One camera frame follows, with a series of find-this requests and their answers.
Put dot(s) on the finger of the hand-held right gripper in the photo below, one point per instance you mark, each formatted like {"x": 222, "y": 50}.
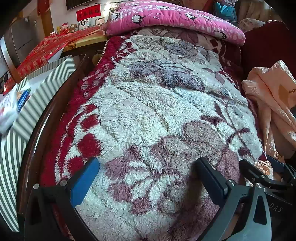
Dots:
{"x": 278, "y": 165}
{"x": 251, "y": 170}

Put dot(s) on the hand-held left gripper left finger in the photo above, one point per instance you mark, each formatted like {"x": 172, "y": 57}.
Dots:
{"x": 85, "y": 183}

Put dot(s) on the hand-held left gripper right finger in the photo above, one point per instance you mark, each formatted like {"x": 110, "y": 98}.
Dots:
{"x": 211, "y": 179}

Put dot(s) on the green white striped box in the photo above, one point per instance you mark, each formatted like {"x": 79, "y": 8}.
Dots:
{"x": 34, "y": 106}

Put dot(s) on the peach quilted cloth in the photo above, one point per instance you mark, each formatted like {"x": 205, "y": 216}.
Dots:
{"x": 272, "y": 99}

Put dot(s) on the floral fleece blanket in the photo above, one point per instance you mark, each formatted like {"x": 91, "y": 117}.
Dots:
{"x": 150, "y": 111}

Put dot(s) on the white blurry snack packet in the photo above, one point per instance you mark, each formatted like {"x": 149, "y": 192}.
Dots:
{"x": 7, "y": 111}

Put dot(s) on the maroon cloth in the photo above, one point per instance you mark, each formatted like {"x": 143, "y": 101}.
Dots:
{"x": 266, "y": 46}

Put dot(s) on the brass round knob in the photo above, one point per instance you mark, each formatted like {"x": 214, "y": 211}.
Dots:
{"x": 96, "y": 59}

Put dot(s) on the red gold patterned cloth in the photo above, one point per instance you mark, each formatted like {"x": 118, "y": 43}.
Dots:
{"x": 48, "y": 51}

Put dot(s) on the beige floral cloth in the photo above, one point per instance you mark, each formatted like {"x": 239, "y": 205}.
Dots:
{"x": 251, "y": 23}

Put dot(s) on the wooden chair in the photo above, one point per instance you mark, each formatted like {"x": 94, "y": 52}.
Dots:
{"x": 8, "y": 58}

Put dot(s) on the plush toys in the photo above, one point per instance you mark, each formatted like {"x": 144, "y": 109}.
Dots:
{"x": 66, "y": 27}

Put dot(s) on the framed photo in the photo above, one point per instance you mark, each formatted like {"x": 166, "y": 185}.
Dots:
{"x": 84, "y": 23}
{"x": 100, "y": 20}

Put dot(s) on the pink penguin print pillow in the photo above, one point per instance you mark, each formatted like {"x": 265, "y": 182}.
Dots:
{"x": 171, "y": 16}

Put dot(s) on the dark wooden bed frame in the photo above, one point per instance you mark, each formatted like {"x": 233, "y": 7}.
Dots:
{"x": 44, "y": 134}

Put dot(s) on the red wall banner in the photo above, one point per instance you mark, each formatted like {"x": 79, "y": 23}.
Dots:
{"x": 87, "y": 12}

